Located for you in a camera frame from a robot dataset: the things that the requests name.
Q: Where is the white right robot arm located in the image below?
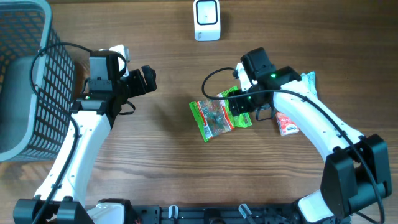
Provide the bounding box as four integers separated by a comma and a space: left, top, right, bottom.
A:
228, 47, 392, 223

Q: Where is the light blue wet wipes pack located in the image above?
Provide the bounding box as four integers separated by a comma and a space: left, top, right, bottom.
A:
300, 71, 318, 98

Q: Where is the black right camera cable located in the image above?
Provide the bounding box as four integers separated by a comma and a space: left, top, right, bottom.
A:
201, 67, 386, 224

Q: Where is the dark grey plastic basket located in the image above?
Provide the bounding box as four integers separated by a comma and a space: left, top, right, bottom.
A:
1, 1, 76, 161

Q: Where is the orange red small box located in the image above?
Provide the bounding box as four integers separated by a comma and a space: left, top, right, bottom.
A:
275, 112, 300, 136

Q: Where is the green snack bag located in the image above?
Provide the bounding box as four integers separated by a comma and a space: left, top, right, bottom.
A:
189, 99, 252, 142

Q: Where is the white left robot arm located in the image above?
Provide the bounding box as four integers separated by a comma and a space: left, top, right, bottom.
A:
13, 45, 157, 223

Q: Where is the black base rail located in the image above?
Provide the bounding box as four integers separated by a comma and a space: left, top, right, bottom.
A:
130, 203, 351, 224

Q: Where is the white barcode scanner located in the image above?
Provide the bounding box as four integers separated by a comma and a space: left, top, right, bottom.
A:
193, 0, 221, 42

